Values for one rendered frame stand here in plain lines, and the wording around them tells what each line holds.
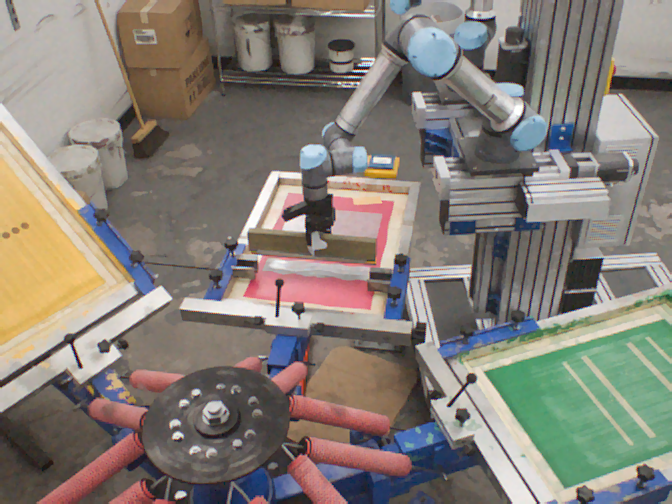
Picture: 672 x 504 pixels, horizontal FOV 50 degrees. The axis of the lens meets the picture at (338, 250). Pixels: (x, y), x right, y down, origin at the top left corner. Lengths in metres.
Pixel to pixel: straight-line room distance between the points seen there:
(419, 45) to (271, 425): 1.04
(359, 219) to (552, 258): 0.81
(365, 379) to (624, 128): 1.52
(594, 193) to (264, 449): 1.44
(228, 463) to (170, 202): 3.26
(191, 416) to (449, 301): 2.06
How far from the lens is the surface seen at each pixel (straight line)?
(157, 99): 5.54
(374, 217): 2.63
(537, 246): 2.89
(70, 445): 3.33
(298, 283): 2.35
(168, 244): 4.23
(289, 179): 2.81
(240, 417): 1.52
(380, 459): 1.68
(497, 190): 2.45
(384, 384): 3.28
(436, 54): 1.97
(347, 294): 2.30
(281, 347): 2.02
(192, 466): 1.47
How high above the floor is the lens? 2.47
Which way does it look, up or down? 38 degrees down
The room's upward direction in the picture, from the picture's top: 2 degrees counter-clockwise
